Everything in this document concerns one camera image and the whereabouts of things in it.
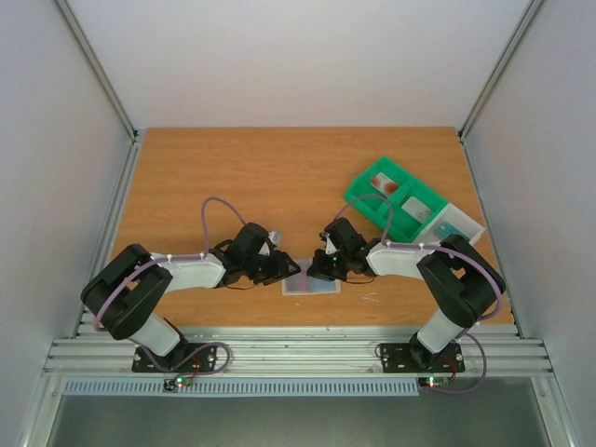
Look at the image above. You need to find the right small circuit board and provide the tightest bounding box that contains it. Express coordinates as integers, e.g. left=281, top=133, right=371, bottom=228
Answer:
left=418, top=375, right=455, bottom=388

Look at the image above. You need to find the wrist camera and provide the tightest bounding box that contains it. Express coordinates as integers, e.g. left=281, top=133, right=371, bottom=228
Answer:
left=319, top=231, right=339, bottom=255
left=259, top=230, right=281, bottom=256

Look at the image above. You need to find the green plastic sorting tray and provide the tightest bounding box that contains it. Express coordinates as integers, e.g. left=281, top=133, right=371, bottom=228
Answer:
left=344, top=156, right=448, bottom=243

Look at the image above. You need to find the aluminium rail frame front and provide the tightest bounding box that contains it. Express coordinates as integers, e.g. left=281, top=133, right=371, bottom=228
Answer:
left=42, top=324, right=554, bottom=378

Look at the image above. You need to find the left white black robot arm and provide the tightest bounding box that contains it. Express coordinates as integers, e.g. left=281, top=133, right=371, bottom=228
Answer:
left=80, top=223, right=301, bottom=371

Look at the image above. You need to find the left small circuit board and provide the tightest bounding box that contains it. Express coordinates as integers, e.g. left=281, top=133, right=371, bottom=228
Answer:
left=162, top=376, right=194, bottom=392

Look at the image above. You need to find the small circuit board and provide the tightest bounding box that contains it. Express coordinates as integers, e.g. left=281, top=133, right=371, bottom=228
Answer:
left=162, top=376, right=194, bottom=392
left=418, top=375, right=455, bottom=388

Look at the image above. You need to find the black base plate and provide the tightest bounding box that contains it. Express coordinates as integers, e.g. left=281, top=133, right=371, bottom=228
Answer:
left=131, top=343, right=221, bottom=373
left=375, top=343, right=466, bottom=373

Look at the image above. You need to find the aluminium frame post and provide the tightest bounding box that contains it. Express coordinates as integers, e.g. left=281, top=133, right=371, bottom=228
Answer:
left=52, top=0, right=139, bottom=142
left=457, top=0, right=547, bottom=145

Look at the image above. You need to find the grey card in tray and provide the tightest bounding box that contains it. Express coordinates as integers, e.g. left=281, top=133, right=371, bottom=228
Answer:
left=401, top=196, right=433, bottom=224

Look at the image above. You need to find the teal card in tray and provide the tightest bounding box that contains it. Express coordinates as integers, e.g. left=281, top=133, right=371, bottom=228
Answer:
left=434, top=221, right=463, bottom=240

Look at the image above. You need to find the right aluminium frame post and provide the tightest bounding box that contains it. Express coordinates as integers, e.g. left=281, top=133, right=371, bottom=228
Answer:
left=457, top=0, right=547, bottom=145

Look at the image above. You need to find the red white card in tray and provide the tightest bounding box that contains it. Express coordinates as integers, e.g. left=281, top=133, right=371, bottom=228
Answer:
left=370, top=172, right=400, bottom=196

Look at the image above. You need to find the grey slotted cable duct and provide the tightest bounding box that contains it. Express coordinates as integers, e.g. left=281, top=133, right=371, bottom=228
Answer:
left=62, top=377, right=419, bottom=398

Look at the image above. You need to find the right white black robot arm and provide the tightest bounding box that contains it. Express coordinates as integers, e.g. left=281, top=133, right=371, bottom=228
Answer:
left=307, top=218, right=507, bottom=372

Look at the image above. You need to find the left aluminium frame post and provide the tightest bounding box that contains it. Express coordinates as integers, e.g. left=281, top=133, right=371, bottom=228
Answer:
left=52, top=0, right=139, bottom=142

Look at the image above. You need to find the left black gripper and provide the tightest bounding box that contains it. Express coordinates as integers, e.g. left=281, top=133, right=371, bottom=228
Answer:
left=244, top=251, right=302, bottom=286

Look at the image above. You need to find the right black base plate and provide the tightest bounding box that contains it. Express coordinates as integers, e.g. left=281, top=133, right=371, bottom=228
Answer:
left=375, top=343, right=466, bottom=373

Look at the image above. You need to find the beige card holder wallet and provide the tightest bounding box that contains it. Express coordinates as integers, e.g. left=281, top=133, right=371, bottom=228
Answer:
left=282, top=259, right=341, bottom=296

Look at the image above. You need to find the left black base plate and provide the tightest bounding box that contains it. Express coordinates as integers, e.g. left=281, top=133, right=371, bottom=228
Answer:
left=131, top=343, right=221, bottom=373

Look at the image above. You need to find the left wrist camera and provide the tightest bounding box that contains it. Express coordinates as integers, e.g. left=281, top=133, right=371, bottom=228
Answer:
left=259, top=230, right=281, bottom=256

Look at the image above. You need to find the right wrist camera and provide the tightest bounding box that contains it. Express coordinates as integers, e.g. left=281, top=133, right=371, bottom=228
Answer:
left=319, top=231, right=339, bottom=255

